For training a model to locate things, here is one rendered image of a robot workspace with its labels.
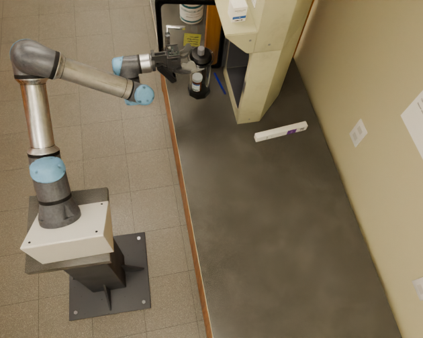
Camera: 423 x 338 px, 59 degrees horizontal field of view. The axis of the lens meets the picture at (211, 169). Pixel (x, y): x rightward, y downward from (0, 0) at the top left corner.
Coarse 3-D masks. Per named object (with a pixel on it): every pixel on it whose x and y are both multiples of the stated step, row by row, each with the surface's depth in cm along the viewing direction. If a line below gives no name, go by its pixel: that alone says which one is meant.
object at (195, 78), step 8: (192, 48) 156; (208, 48) 156; (200, 64) 152; (208, 64) 153; (200, 72) 157; (208, 72) 159; (192, 80) 163; (200, 80) 161; (208, 80) 164; (192, 88) 167; (200, 88) 166; (208, 88) 170
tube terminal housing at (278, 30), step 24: (264, 0) 119; (288, 0) 120; (312, 0) 140; (264, 24) 127; (288, 24) 129; (264, 48) 137; (288, 48) 149; (264, 72) 150; (264, 96) 164; (240, 120) 178
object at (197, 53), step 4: (196, 48) 154; (200, 48) 150; (204, 48) 151; (192, 52) 153; (196, 52) 153; (200, 52) 151; (204, 52) 153; (208, 52) 154; (192, 56) 152; (196, 56) 152; (200, 56) 152; (204, 56) 152; (208, 56) 153; (192, 60) 153; (196, 60) 152; (200, 60) 152; (204, 60) 152; (208, 60) 153
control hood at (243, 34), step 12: (216, 0) 135; (228, 0) 136; (228, 24) 130; (240, 24) 131; (252, 24) 131; (228, 36) 129; (240, 36) 130; (252, 36) 131; (240, 48) 135; (252, 48) 136
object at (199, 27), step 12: (168, 12) 157; (180, 12) 157; (192, 12) 158; (204, 12) 158; (216, 12) 158; (168, 24) 163; (180, 24) 163; (192, 24) 163; (204, 24) 164; (216, 24) 164; (180, 36) 169; (192, 36) 170; (204, 36) 170; (216, 36) 170; (180, 48) 176; (216, 48) 177; (216, 60) 184
